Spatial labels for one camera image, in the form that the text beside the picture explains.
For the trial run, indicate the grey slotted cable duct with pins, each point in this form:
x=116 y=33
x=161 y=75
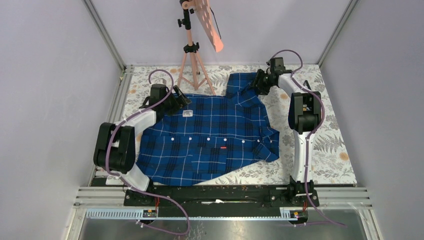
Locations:
x=202 y=213

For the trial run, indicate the blue plaid shirt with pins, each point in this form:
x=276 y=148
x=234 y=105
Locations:
x=210 y=137

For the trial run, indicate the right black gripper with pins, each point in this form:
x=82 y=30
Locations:
x=262 y=90

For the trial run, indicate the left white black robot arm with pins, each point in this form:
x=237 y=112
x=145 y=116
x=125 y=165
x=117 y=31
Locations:
x=116 y=144

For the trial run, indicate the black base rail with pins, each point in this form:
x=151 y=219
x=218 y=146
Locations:
x=228 y=196

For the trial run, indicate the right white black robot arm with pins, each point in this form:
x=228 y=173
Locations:
x=304 y=118

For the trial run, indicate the pink perforated board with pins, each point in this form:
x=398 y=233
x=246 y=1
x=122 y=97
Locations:
x=206 y=17

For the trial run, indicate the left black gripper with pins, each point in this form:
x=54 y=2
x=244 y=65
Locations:
x=179 y=102

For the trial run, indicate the pink tripod stand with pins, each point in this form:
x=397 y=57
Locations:
x=191 y=51

